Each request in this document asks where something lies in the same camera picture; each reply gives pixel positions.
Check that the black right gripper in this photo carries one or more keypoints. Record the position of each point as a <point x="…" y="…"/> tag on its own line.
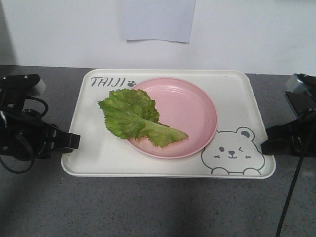
<point x="296" y="138"/>

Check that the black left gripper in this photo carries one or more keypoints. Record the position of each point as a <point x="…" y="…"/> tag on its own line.
<point x="25" y="135"/>

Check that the cream bear serving tray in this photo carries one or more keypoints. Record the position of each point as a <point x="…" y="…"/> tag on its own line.
<point x="233" y="153"/>

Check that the green lettuce leaf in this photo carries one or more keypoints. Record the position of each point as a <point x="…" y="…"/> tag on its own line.
<point x="130" y="113"/>

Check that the pink round plate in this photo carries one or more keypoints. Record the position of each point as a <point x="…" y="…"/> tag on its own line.
<point x="184" y="106"/>

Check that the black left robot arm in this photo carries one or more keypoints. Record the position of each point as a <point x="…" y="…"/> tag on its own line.
<point x="25" y="136"/>

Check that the black induction cooktop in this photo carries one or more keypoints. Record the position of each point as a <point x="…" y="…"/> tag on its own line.
<point x="300" y="103"/>

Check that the white paper sheet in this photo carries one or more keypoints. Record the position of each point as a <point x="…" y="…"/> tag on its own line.
<point x="167" y="20"/>

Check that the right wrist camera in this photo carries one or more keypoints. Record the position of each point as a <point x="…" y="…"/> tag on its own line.
<point x="301" y="83"/>

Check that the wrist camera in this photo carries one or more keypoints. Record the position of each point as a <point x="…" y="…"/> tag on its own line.
<point x="301" y="83"/>
<point x="15" y="89"/>

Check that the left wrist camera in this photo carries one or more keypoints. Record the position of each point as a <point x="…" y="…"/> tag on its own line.
<point x="15" y="89"/>

